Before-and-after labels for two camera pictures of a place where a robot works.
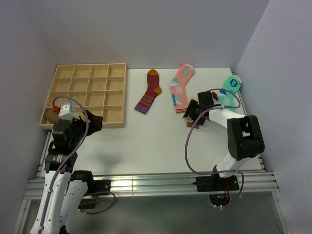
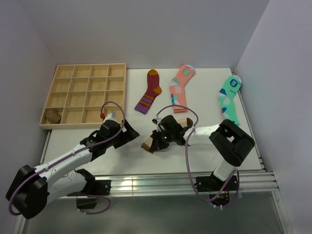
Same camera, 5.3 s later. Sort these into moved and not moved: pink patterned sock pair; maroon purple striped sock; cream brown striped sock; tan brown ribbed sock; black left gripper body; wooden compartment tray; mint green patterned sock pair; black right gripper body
Moved: black right gripper body; cream brown striped sock; black left gripper body
Not moved: mint green patterned sock pair; tan brown ribbed sock; maroon purple striped sock; pink patterned sock pair; wooden compartment tray
